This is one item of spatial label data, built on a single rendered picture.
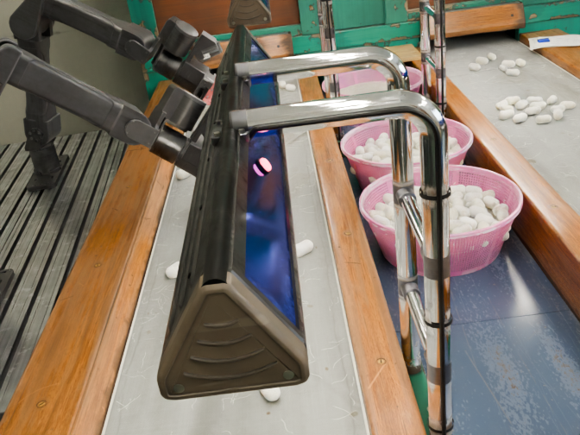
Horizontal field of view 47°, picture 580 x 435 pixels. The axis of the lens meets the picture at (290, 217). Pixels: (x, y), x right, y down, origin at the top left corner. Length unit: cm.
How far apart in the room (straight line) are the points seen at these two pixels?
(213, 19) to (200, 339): 177
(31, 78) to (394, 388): 73
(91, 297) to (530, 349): 62
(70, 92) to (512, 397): 80
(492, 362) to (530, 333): 8
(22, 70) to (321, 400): 68
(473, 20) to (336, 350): 142
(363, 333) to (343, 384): 7
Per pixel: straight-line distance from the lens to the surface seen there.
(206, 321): 34
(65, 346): 95
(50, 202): 165
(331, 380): 82
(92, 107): 117
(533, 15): 222
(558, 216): 111
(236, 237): 37
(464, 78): 187
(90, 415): 84
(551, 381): 93
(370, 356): 81
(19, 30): 167
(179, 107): 121
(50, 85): 116
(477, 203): 118
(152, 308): 101
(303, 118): 52
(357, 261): 99
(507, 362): 95
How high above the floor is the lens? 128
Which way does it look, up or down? 27 degrees down
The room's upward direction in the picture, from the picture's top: 8 degrees counter-clockwise
